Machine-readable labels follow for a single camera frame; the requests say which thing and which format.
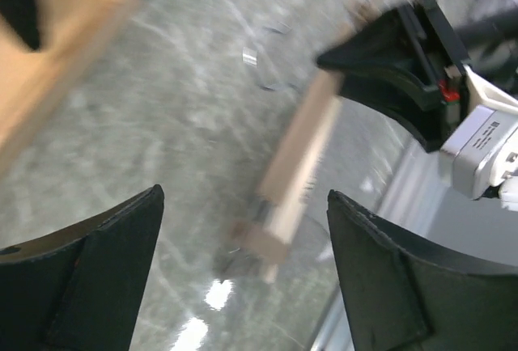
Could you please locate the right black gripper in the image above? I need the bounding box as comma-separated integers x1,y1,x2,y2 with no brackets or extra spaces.
316,0,469,153

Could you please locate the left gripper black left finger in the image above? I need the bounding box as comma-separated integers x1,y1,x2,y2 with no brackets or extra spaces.
1,184,164,350

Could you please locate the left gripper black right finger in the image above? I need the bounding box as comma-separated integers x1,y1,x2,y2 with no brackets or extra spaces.
327,190,517,350

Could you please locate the beige clip hanger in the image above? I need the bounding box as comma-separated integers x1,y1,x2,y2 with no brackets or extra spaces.
228,0,377,285

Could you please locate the black underwear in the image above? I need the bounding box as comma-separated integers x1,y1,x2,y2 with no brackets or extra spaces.
1,0,41,51

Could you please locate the wooden drying rack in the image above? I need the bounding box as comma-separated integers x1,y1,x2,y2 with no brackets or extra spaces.
1,0,138,171

